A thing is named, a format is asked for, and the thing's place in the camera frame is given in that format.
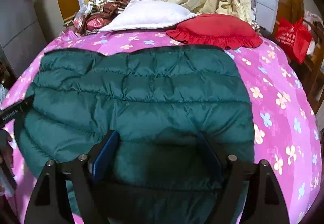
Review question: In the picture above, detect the dark green puffer jacket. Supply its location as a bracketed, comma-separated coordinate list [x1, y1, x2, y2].
[14, 46, 254, 223]

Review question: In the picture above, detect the person's left hand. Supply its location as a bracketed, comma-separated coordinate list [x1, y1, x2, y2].
[0, 129, 13, 168]

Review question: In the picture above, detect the pink floral bed sheet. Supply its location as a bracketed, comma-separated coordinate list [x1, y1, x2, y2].
[1, 30, 322, 223]

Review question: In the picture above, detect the grey wardrobe cabinet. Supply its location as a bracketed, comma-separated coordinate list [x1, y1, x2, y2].
[1, 0, 63, 76]

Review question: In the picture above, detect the red packaged item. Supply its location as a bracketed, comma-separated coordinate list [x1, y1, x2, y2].
[86, 18, 109, 30]

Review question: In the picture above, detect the white pillow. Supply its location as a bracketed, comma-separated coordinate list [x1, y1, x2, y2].
[100, 0, 196, 32]

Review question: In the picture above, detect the red shopping bag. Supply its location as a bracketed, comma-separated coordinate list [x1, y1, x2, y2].
[275, 18, 312, 64]

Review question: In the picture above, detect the red ruffled cushion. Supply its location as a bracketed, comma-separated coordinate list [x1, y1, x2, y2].
[166, 13, 262, 50]

